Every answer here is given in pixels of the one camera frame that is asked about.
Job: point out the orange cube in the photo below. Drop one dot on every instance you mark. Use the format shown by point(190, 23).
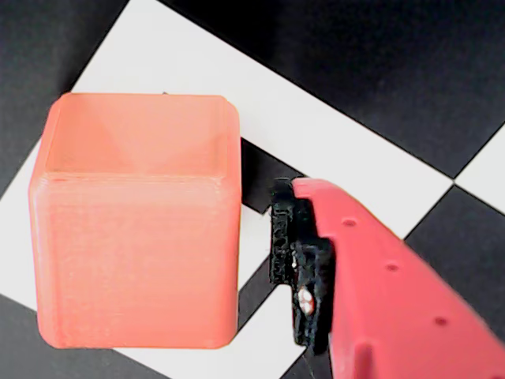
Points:
point(134, 237)

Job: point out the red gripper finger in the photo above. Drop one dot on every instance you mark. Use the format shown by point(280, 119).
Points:
point(394, 308)

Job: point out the black white marker mat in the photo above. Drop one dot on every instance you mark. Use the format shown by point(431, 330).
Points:
point(276, 98)

